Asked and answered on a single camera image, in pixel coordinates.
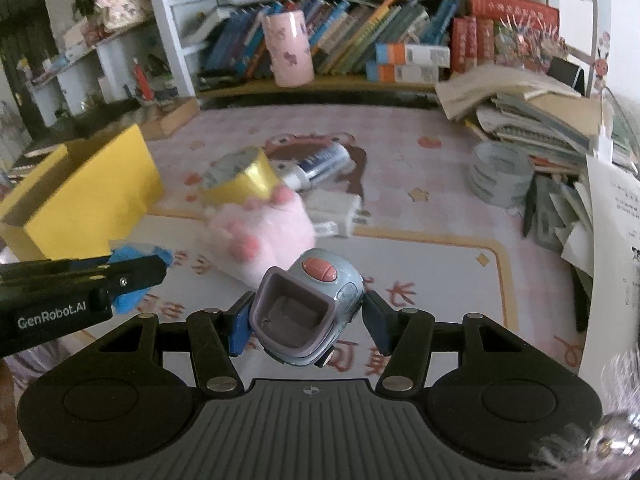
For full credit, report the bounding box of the red pen bottle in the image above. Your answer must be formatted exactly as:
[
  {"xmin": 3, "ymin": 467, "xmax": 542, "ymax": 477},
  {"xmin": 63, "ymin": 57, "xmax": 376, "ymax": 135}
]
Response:
[{"xmin": 134, "ymin": 58, "xmax": 154, "ymax": 102}]

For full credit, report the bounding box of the blue wrapper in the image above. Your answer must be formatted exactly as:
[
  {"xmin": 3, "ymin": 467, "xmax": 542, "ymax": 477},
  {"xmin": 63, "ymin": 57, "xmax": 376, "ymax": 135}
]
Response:
[{"xmin": 107, "ymin": 244, "xmax": 172, "ymax": 314}]

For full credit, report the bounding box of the white charger plug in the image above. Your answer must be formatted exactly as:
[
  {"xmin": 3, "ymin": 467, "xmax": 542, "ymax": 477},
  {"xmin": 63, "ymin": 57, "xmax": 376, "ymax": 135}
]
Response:
[{"xmin": 303, "ymin": 188, "xmax": 370, "ymax": 238}]

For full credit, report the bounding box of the orange white box lower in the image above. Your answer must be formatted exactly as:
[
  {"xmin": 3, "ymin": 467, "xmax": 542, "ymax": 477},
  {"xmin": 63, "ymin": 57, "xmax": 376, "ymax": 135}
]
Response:
[{"xmin": 366, "ymin": 62, "xmax": 439, "ymax": 84}]

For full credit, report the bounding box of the grey toy car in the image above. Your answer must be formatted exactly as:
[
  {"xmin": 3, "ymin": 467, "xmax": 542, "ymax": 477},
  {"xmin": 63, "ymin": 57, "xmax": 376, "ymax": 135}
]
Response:
[{"xmin": 248, "ymin": 248, "xmax": 364, "ymax": 367}]

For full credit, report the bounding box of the yellow cardboard box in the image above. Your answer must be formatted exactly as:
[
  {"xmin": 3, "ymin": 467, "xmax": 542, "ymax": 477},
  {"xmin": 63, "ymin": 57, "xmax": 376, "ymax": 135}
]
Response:
[{"xmin": 1, "ymin": 125, "xmax": 164, "ymax": 261}]

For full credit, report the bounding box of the pink floral plush doll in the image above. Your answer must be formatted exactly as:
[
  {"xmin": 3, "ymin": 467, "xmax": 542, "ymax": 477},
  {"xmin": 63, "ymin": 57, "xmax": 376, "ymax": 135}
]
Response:
[{"xmin": 96, "ymin": 0, "xmax": 153, "ymax": 32}]

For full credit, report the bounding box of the grey tape roll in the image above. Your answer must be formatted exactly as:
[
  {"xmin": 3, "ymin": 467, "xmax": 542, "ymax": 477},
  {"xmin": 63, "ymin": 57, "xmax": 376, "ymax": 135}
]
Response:
[{"xmin": 468, "ymin": 141, "xmax": 535, "ymax": 209}]

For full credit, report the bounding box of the orange white box upper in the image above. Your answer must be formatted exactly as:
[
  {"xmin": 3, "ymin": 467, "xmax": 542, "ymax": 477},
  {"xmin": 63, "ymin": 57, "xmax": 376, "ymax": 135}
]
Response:
[{"xmin": 375, "ymin": 44, "xmax": 450, "ymax": 68}]

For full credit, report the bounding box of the stack of papers and books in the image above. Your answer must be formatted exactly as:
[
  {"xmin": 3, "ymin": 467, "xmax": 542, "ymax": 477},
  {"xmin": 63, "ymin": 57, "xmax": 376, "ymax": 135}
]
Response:
[{"xmin": 435, "ymin": 65, "xmax": 639, "ymax": 330}]

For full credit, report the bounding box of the orange white box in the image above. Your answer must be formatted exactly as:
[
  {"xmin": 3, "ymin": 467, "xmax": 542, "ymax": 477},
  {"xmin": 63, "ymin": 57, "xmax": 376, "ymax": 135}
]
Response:
[
  {"xmin": 375, "ymin": 44, "xmax": 450, "ymax": 68},
  {"xmin": 366, "ymin": 62, "xmax": 439, "ymax": 84}
]

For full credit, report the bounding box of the blue white tube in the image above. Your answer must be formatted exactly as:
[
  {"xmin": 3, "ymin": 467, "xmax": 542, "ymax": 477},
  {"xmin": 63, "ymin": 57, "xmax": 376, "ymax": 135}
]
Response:
[{"xmin": 270, "ymin": 142, "xmax": 352, "ymax": 192}]

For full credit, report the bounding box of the pink plush paw toy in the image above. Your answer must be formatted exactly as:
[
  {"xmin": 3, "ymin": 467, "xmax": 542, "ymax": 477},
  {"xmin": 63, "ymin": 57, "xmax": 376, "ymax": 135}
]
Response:
[{"xmin": 198, "ymin": 184, "xmax": 316, "ymax": 289}]

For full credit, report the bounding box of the red book box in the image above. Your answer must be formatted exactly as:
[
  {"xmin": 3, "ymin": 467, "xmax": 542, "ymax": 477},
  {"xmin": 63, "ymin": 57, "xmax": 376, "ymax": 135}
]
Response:
[{"xmin": 466, "ymin": 0, "xmax": 560, "ymax": 32}]

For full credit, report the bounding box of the pink cylindrical cup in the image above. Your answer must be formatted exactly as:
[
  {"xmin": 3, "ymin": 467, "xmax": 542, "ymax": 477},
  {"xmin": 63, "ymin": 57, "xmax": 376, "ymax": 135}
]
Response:
[{"xmin": 262, "ymin": 10, "xmax": 314, "ymax": 88}]

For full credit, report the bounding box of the pink checked tablecloth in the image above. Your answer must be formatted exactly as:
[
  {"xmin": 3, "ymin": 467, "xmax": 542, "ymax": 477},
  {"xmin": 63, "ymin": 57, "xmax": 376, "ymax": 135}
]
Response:
[{"xmin": 130, "ymin": 105, "xmax": 585, "ymax": 370}]

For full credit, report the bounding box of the gold tape roll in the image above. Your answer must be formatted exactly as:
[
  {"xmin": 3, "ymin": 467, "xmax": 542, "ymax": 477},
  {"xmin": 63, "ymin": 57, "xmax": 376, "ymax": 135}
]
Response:
[{"xmin": 200, "ymin": 146, "xmax": 281, "ymax": 207}]

